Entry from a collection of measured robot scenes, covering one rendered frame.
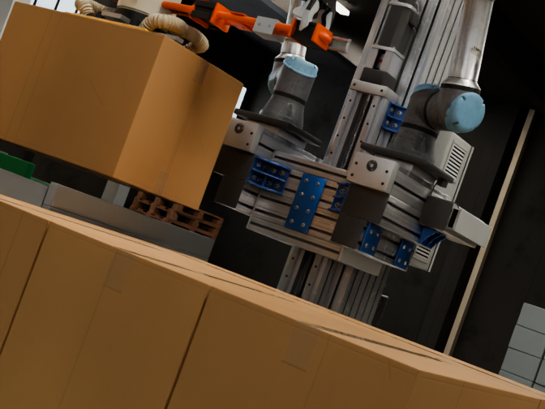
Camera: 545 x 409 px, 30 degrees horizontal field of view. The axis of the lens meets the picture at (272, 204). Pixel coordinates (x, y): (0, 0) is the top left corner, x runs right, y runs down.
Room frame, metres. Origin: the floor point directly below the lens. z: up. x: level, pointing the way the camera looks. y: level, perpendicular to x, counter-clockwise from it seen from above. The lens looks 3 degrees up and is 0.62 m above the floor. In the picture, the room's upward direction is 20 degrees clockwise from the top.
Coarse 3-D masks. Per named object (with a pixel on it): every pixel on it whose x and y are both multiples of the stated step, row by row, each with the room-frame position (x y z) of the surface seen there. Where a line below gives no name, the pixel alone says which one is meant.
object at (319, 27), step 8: (296, 24) 2.64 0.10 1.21; (312, 24) 2.60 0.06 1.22; (320, 24) 2.59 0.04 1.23; (296, 32) 2.64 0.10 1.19; (304, 32) 2.62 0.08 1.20; (312, 32) 2.61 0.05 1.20; (328, 32) 2.63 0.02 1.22; (296, 40) 2.65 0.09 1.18; (304, 40) 2.62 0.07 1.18; (312, 40) 2.59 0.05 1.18; (320, 40) 2.61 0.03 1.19; (320, 48) 2.64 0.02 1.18
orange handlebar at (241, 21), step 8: (168, 8) 2.91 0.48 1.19; (176, 8) 2.89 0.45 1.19; (184, 8) 2.87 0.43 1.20; (224, 16) 2.78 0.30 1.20; (232, 16) 2.76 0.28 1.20; (240, 16) 2.75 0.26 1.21; (248, 16) 2.77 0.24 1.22; (232, 24) 2.82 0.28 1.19; (240, 24) 2.76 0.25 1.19; (248, 24) 2.74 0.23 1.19; (280, 24) 2.67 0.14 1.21; (288, 24) 2.66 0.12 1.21; (288, 32) 2.66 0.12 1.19; (320, 32) 2.60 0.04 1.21; (328, 40) 2.61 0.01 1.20
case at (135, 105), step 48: (0, 48) 2.97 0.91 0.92; (48, 48) 2.87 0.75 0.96; (96, 48) 2.77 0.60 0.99; (144, 48) 2.68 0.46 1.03; (0, 96) 2.93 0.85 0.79; (48, 96) 2.83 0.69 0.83; (96, 96) 2.74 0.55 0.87; (144, 96) 2.66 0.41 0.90; (192, 96) 2.82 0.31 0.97; (48, 144) 2.80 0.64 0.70; (96, 144) 2.71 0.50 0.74; (144, 144) 2.72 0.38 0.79; (192, 144) 2.88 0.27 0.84; (192, 192) 2.94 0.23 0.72
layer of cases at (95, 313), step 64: (0, 256) 1.96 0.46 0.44; (64, 256) 1.87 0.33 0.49; (128, 256) 1.79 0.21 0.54; (192, 256) 2.93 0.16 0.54; (0, 320) 1.93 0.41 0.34; (64, 320) 1.84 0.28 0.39; (128, 320) 1.76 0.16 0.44; (192, 320) 1.69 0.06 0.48; (256, 320) 1.63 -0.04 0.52; (320, 320) 1.88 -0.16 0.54; (0, 384) 1.89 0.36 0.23; (64, 384) 1.81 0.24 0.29; (128, 384) 1.74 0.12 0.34; (192, 384) 1.67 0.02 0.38; (256, 384) 1.60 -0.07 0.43; (320, 384) 1.54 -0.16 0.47; (384, 384) 1.49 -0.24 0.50; (448, 384) 1.57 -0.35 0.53; (512, 384) 2.16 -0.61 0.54
